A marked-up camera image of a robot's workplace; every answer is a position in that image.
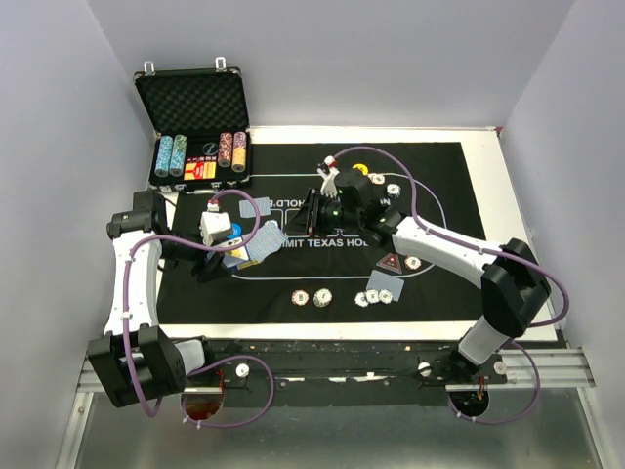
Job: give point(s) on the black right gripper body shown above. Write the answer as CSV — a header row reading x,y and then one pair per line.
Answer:
x,y
324,214

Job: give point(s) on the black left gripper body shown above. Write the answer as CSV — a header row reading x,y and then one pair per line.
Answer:
x,y
201,269

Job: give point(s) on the blue playing card box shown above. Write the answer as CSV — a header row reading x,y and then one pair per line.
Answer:
x,y
238,259

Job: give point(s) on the yellow big blind button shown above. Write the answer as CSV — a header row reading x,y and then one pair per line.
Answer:
x,y
362,168

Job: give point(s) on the blue small blind button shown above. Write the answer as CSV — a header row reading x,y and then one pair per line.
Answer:
x,y
236,230

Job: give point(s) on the blue backed card fan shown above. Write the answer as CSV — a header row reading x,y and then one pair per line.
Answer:
x,y
268,239

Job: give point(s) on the red triangular dealer button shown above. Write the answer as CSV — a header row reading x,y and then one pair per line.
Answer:
x,y
391,263

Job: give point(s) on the blue backed card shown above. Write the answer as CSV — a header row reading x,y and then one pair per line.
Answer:
x,y
381,281
248,210

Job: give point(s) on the blue backed card bottom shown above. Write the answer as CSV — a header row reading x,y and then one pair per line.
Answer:
x,y
381,281

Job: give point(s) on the blue poker chip stack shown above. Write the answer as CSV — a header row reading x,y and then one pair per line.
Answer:
x,y
369,297

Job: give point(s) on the red poker chip stack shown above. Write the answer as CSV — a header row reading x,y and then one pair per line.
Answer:
x,y
300,298

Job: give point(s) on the grey poker chip stack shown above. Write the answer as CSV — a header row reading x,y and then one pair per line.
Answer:
x,y
322,298

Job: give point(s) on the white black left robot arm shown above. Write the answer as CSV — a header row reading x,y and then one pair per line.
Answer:
x,y
135,360

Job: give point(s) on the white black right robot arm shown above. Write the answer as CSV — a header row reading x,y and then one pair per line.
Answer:
x,y
513,290

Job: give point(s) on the black poker table mat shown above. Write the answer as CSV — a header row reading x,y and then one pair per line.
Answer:
x,y
435,176

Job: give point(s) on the card deck in case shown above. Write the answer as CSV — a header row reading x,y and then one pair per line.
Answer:
x,y
200,168

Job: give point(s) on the green chip row in case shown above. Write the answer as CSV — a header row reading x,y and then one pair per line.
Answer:
x,y
178,155

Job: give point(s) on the blue chip row in case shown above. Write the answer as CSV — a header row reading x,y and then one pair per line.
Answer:
x,y
163,156

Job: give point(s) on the orange chip row in case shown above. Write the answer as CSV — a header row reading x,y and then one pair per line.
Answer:
x,y
239,152

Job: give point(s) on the black aluminium poker case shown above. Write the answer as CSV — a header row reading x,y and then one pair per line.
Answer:
x,y
201,104

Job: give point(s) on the red chip row in case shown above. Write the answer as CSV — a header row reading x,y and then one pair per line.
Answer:
x,y
225,149

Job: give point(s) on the white table board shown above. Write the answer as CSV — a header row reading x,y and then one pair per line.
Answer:
x,y
498,209

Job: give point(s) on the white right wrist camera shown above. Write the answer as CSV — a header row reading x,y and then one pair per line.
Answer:
x,y
328,172

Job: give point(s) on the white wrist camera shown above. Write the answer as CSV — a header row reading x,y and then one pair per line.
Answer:
x,y
214,226
328,172

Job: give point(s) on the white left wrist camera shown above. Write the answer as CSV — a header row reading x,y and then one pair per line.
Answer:
x,y
214,226

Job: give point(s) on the aluminium rail frame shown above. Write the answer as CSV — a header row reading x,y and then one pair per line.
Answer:
x,y
543,417

